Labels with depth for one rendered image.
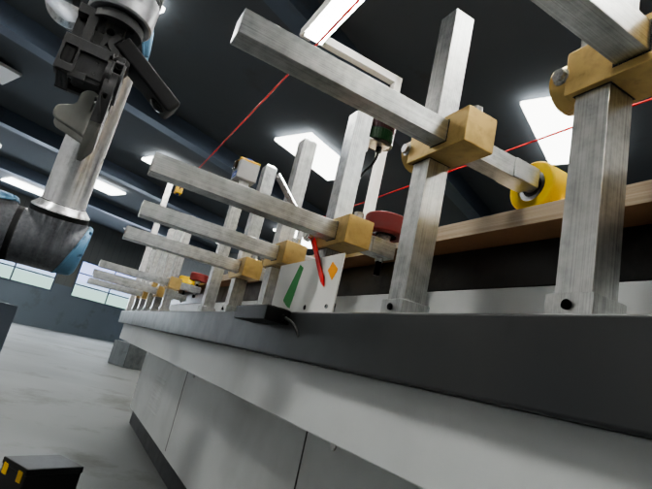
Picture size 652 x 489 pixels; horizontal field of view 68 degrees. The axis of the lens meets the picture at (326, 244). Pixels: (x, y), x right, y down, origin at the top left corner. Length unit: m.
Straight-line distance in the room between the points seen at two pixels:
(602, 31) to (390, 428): 0.46
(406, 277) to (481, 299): 0.24
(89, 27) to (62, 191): 0.73
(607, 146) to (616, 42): 0.09
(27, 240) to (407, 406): 1.12
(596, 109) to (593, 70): 0.04
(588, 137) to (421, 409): 0.33
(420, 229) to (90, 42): 0.51
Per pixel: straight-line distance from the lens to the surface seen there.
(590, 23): 0.49
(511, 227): 0.76
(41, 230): 1.46
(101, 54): 0.77
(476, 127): 0.65
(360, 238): 0.81
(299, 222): 0.79
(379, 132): 0.96
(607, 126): 0.51
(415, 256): 0.64
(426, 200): 0.67
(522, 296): 0.79
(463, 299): 0.87
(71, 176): 1.47
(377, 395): 0.66
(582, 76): 0.55
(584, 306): 0.44
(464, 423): 0.54
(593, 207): 0.48
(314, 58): 0.59
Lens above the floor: 0.62
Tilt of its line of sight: 14 degrees up
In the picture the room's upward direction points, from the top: 13 degrees clockwise
